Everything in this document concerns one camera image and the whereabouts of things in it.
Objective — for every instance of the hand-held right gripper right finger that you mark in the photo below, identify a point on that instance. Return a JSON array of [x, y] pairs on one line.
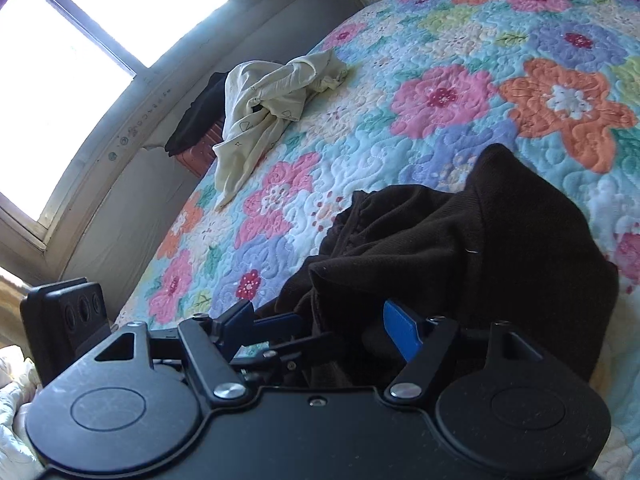
[[402, 325]]

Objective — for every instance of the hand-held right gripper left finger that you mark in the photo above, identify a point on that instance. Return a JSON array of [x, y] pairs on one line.
[[237, 327]]

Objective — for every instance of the dark brown garment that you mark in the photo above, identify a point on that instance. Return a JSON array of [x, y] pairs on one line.
[[475, 240]]

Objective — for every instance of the window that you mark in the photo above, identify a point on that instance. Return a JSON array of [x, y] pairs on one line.
[[75, 85]]

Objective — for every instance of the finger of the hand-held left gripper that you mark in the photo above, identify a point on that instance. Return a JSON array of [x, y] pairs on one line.
[[305, 342], [277, 325]]

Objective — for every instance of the red striped pillow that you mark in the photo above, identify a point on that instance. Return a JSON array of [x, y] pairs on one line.
[[200, 155]]

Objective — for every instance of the floral quilt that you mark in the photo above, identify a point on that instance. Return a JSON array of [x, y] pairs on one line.
[[380, 170]]

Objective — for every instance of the black cloth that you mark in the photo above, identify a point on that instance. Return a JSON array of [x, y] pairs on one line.
[[195, 120]]

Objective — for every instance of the cream garment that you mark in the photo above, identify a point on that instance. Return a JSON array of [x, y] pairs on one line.
[[255, 110]]

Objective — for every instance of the white duvet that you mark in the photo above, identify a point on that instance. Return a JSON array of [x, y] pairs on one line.
[[15, 410]]

